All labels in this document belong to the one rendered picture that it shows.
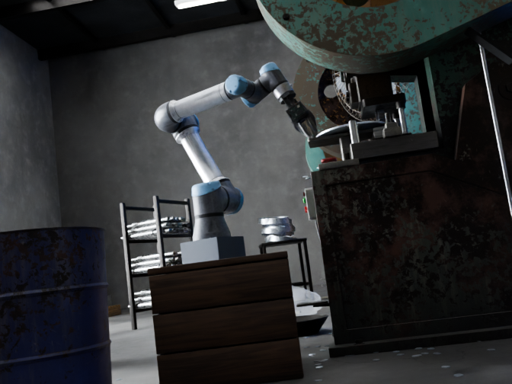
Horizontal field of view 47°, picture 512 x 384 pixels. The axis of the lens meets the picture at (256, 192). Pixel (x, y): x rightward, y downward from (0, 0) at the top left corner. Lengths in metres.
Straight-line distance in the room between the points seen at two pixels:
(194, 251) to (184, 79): 7.53
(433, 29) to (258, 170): 7.27
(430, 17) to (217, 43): 7.89
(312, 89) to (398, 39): 1.87
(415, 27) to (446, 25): 0.09
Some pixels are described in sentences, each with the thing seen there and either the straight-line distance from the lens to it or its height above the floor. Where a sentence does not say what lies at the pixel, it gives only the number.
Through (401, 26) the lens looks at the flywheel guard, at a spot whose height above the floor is 1.00.
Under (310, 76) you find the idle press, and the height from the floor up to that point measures 1.47.
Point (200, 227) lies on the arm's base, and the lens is 2.26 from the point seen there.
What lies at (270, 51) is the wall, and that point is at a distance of 9.53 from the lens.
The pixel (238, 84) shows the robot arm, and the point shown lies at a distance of 2.26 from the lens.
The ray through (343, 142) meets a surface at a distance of 2.27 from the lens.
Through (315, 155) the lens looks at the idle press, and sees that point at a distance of 5.40.
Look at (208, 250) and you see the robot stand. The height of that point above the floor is 0.41.
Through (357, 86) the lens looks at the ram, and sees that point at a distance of 2.30.
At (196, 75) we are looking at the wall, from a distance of 9.63.
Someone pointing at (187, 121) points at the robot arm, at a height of 0.98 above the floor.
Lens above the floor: 0.30
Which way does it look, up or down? 8 degrees up
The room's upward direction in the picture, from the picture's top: 7 degrees counter-clockwise
